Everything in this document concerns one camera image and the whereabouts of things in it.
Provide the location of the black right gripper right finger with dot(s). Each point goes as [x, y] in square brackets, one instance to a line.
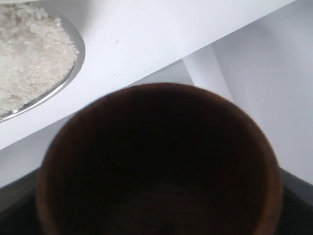
[297, 212]

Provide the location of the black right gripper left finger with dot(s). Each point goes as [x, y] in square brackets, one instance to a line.
[18, 213]

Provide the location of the brown wooden cup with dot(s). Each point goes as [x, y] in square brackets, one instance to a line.
[160, 159]

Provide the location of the rice on steel plate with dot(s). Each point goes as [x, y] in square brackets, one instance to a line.
[36, 55]

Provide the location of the round steel plate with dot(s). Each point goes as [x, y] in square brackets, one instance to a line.
[76, 37]

